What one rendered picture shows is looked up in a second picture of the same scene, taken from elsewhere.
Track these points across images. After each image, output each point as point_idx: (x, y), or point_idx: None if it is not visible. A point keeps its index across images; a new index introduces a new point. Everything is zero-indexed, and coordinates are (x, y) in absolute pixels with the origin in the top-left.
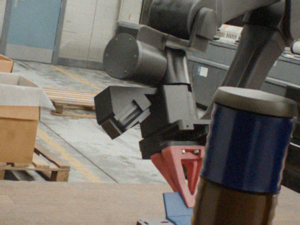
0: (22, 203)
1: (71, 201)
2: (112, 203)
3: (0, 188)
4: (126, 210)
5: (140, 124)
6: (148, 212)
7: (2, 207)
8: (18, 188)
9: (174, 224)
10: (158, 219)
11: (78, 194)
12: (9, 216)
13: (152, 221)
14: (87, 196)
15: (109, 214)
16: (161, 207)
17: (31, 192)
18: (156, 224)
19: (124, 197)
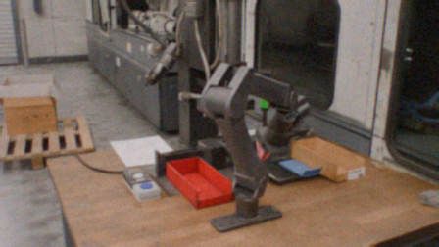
0: (348, 220)
1: (325, 228)
2: (302, 234)
3: (370, 229)
4: (291, 229)
5: (289, 141)
6: (277, 230)
7: (353, 214)
8: (363, 233)
9: (261, 214)
10: (270, 216)
11: (326, 238)
12: (344, 208)
13: (273, 214)
14: (319, 237)
15: (300, 222)
16: (269, 238)
17: (353, 231)
18: (271, 212)
19: (297, 243)
